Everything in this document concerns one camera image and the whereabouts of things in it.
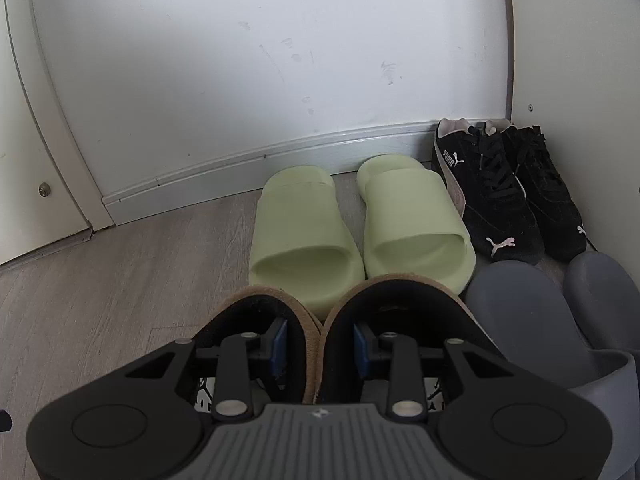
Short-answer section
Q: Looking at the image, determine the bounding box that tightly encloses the tan suede sneaker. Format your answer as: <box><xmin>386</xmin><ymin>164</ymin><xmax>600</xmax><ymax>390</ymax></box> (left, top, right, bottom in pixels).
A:
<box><xmin>322</xmin><ymin>272</ymin><xmax>501</xmax><ymax>411</ymax></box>
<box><xmin>192</xmin><ymin>285</ymin><xmax>326</xmax><ymax>413</ymax></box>

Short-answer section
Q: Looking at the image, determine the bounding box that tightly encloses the white door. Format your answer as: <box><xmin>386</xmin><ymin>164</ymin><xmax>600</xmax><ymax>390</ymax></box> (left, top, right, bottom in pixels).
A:
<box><xmin>0</xmin><ymin>0</ymin><xmax>118</xmax><ymax>266</ymax></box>

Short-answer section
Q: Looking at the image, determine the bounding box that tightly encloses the grey foam slide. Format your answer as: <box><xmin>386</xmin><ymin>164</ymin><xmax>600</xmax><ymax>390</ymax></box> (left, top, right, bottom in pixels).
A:
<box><xmin>465</xmin><ymin>260</ymin><xmax>640</xmax><ymax>480</ymax></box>
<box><xmin>565</xmin><ymin>252</ymin><xmax>640</xmax><ymax>351</ymax></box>

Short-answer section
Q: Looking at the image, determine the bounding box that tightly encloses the black suede sneaker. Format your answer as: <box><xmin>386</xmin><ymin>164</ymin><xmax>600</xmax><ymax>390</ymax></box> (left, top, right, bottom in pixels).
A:
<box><xmin>432</xmin><ymin>119</ymin><xmax>543</xmax><ymax>266</ymax></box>
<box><xmin>492</xmin><ymin>120</ymin><xmax>588</xmax><ymax>262</ymax></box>

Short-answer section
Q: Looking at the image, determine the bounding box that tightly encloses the pale green foam slide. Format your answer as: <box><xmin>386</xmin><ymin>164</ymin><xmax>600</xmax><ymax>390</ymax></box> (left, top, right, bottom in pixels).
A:
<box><xmin>356</xmin><ymin>155</ymin><xmax>477</xmax><ymax>295</ymax></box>
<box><xmin>248</xmin><ymin>165</ymin><xmax>367</xmax><ymax>311</ymax></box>

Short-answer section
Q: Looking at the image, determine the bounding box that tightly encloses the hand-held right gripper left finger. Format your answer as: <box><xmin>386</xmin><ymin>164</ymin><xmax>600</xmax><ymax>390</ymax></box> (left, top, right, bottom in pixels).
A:
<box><xmin>122</xmin><ymin>316</ymin><xmax>290</xmax><ymax>421</ymax></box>

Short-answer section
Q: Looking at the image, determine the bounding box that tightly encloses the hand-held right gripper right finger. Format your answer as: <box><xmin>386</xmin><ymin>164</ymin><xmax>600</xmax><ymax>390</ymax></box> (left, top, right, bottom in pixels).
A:
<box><xmin>352</xmin><ymin>321</ymin><xmax>521</xmax><ymax>421</ymax></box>

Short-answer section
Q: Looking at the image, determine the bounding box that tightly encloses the white baseboard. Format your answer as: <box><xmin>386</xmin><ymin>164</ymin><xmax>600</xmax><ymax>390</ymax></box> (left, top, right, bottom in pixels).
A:
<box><xmin>101</xmin><ymin>122</ymin><xmax>451</xmax><ymax>226</ymax></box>

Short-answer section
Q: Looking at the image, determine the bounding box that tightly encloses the white cabinet panel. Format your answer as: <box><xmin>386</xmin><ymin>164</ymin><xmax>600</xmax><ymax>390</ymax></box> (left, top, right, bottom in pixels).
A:
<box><xmin>500</xmin><ymin>0</ymin><xmax>640</xmax><ymax>261</ymax></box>

